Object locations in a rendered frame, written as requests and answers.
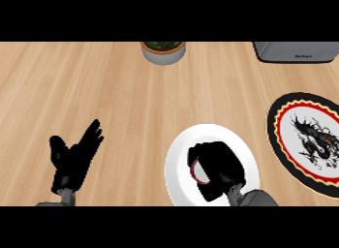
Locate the red rimmed can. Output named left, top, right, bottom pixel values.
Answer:
left=190, top=158, right=212, bottom=186

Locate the plain white plate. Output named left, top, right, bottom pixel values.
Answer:
left=165, top=123, right=263, bottom=207

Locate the grey appliance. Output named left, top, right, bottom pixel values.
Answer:
left=251, top=41, right=339, bottom=64

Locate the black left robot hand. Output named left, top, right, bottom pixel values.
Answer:
left=49, top=118, right=106, bottom=195

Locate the grey plant pot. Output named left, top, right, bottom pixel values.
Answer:
left=140, top=41, right=187, bottom=67

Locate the black red decorated plate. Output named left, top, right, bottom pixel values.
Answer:
left=265, top=92, right=339, bottom=201

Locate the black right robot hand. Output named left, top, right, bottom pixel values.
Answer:
left=186, top=140, right=248, bottom=203

